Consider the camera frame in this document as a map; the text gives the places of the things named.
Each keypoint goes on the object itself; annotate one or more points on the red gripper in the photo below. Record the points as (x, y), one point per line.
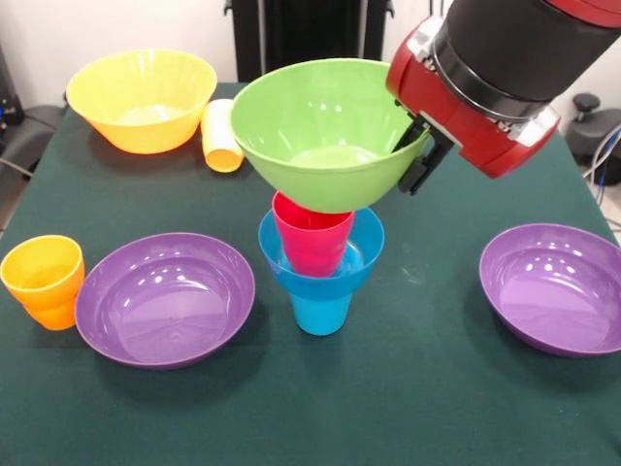
(451, 111)

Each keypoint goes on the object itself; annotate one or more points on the green plastic bowl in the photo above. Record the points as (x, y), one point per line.
(330, 189)

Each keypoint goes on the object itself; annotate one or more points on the red plastic cup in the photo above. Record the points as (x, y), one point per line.
(313, 252)

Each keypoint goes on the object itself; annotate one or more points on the small blue plastic bowl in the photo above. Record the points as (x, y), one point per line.
(320, 286)

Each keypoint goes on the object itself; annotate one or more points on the blue plastic cup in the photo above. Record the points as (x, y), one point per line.
(320, 318)

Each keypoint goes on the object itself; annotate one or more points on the yellow orange plastic cup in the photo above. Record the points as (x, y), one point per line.
(218, 150)

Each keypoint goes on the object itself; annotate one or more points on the shallow purple plastic bowl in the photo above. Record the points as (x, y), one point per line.
(165, 320)
(558, 306)

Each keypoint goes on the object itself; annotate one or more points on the black stand with knob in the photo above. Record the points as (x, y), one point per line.
(594, 133)

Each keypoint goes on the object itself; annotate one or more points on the dark green tablecloth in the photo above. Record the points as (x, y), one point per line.
(369, 412)

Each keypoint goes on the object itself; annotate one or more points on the large orange plastic bowl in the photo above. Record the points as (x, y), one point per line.
(140, 133)

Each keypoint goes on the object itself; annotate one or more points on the black grey chair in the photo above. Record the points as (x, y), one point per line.
(29, 136)

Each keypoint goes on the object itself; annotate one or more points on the black equipment box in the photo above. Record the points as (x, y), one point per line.
(7, 97)

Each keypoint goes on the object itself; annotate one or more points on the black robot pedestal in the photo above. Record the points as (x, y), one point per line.
(310, 29)

